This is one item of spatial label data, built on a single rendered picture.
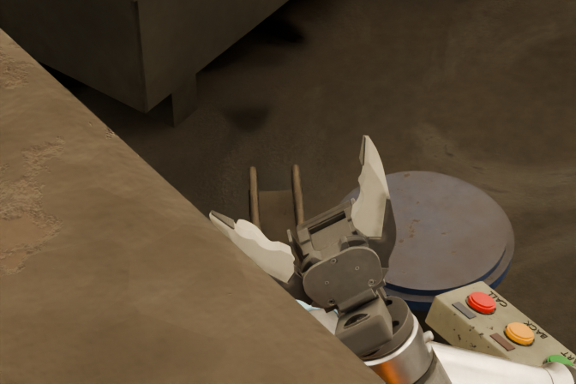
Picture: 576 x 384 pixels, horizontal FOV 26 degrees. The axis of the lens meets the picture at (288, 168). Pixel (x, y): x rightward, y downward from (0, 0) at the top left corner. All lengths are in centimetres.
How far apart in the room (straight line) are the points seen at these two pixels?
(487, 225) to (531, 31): 128
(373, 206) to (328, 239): 7
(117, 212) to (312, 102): 281
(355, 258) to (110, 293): 83
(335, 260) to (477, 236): 109
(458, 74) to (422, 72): 9
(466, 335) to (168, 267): 152
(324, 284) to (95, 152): 81
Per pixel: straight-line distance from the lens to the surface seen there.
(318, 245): 113
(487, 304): 183
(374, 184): 108
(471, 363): 141
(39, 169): 31
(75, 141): 32
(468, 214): 221
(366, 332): 105
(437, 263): 212
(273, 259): 110
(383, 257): 111
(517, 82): 322
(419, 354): 118
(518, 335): 179
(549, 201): 290
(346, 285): 112
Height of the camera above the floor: 196
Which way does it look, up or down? 42 degrees down
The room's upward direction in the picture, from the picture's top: straight up
